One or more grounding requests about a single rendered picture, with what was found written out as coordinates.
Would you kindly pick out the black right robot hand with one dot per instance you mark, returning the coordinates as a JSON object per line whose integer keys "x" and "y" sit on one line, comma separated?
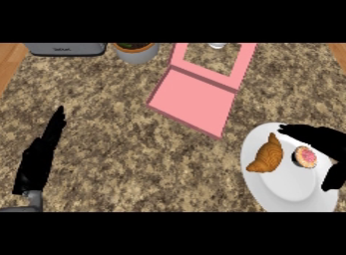
{"x": 333, "y": 141}

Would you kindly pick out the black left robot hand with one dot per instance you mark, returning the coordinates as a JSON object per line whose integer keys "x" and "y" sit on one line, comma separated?
{"x": 39, "y": 156}

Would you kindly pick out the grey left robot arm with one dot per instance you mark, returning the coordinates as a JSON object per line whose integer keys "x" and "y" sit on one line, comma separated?
{"x": 27, "y": 202}

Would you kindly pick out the white round plate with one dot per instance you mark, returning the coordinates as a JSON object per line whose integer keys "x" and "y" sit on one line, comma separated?
{"x": 287, "y": 182}

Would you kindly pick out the pink cardboard box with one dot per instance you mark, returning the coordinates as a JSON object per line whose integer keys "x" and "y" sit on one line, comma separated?
{"x": 200, "y": 93}

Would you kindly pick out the brown croissant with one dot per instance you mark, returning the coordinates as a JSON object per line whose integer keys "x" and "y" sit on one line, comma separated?
{"x": 268, "y": 156}

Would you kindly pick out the grey toaster appliance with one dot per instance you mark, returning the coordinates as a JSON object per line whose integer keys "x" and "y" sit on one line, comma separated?
{"x": 65, "y": 49}

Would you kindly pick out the grey plant pot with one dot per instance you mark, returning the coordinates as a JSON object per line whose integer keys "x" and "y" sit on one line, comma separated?
{"x": 135, "y": 53}

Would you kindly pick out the clear glass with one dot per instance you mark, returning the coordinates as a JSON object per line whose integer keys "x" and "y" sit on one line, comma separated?
{"x": 218, "y": 45}

